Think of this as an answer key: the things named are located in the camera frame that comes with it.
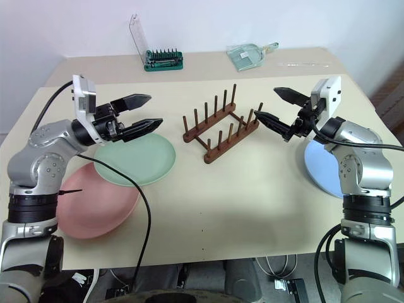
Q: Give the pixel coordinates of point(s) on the metal bracket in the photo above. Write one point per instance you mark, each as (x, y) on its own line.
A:
(288, 287)

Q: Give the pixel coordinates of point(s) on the pink red plate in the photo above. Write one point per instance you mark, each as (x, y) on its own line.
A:
(94, 208)

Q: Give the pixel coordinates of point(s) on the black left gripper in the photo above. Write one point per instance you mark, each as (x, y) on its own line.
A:
(107, 126)

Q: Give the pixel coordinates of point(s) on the brown wooden dish rack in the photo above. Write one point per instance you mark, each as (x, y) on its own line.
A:
(233, 142)

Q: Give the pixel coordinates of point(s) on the black zip tie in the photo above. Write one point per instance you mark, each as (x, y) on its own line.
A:
(71, 191)

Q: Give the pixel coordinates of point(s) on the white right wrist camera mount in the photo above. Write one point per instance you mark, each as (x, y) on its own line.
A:
(333, 91)

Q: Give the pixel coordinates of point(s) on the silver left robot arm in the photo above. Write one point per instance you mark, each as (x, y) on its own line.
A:
(41, 139)

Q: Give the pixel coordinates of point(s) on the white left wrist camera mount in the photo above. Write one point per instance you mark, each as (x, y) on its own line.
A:
(82, 94)

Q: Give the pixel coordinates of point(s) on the light blue plate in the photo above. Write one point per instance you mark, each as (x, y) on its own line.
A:
(318, 167)

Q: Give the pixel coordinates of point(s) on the clear thin plastic tube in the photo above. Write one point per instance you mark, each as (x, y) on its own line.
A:
(303, 64)

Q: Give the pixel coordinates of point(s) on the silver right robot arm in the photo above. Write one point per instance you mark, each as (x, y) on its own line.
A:
(363, 158)

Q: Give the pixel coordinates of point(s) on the clear green dustpan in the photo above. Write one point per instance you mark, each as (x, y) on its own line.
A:
(246, 58)

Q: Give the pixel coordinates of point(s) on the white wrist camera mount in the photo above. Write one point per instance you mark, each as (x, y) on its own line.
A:
(82, 94)
(333, 91)

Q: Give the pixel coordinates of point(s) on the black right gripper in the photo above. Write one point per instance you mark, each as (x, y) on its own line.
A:
(304, 121)

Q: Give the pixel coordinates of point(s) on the green screwdriver bit case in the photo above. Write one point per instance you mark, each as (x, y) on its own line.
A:
(164, 63)

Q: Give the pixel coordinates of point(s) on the light green plate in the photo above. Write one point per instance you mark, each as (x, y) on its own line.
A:
(148, 158)

